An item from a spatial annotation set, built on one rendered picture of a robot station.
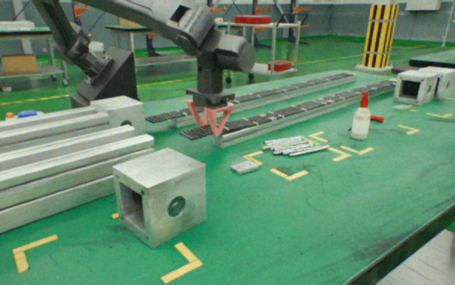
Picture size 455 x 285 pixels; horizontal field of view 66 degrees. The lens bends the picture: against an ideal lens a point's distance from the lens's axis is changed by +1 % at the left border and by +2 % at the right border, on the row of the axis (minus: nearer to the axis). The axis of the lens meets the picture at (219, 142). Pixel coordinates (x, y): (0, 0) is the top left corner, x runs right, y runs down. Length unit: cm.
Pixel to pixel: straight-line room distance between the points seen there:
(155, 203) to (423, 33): 1195
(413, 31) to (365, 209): 1182
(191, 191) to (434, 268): 116
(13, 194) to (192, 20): 41
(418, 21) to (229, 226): 1194
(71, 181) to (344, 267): 42
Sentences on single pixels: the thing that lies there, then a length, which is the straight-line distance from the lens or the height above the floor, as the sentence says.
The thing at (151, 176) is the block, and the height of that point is 87.
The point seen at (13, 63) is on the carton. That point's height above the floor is 35.
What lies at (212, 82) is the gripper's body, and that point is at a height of 94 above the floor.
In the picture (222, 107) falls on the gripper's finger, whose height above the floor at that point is 89.
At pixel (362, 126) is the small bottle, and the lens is 90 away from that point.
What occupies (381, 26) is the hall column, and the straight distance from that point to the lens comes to 694.
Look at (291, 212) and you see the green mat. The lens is 57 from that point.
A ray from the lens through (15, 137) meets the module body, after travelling 76.
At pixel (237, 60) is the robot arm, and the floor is 99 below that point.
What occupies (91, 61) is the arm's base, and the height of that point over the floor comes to 91.
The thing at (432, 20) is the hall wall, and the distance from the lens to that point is 1218.
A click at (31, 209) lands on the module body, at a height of 80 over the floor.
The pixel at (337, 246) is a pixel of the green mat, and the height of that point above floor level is 78.
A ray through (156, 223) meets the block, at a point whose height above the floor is 82.
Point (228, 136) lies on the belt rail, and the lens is 80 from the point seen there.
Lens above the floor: 109
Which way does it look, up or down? 22 degrees down
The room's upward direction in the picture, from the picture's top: straight up
